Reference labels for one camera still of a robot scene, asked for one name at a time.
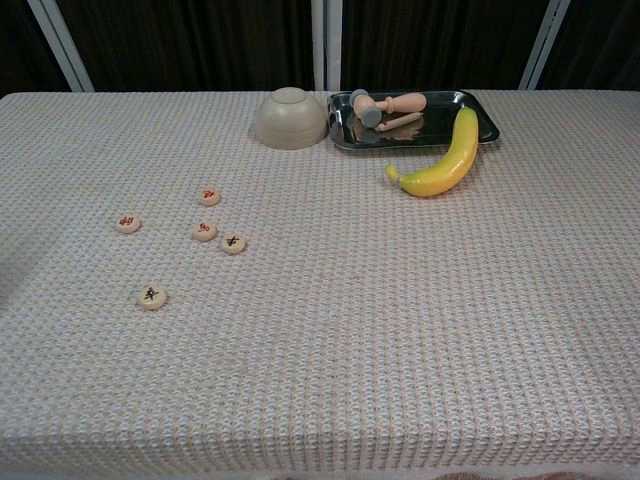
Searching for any yellow toy banana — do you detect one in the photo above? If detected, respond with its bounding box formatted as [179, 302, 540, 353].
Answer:
[384, 107, 480, 198]

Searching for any black pleated curtain panel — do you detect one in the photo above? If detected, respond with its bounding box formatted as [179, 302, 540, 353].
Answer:
[52, 0, 314, 94]
[339, 0, 551, 92]
[539, 0, 640, 91]
[0, 0, 76, 96]

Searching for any chess piece red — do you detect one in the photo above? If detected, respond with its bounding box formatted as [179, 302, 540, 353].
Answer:
[114, 213, 143, 235]

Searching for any wooden toy hammer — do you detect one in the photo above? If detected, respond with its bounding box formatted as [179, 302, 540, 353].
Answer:
[348, 88, 427, 127]

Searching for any white frame post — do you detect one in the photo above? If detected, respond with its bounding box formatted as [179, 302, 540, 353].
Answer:
[310, 0, 342, 92]
[518, 0, 571, 91]
[27, 0, 96, 93]

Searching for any shiny metal tray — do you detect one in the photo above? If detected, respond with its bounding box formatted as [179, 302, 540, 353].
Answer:
[327, 89, 501, 153]

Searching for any beige woven tablecloth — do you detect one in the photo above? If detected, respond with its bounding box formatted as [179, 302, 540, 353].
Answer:
[0, 89, 640, 480]

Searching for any beige upturned bowl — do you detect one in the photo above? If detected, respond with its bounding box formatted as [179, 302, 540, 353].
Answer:
[248, 86, 330, 150]

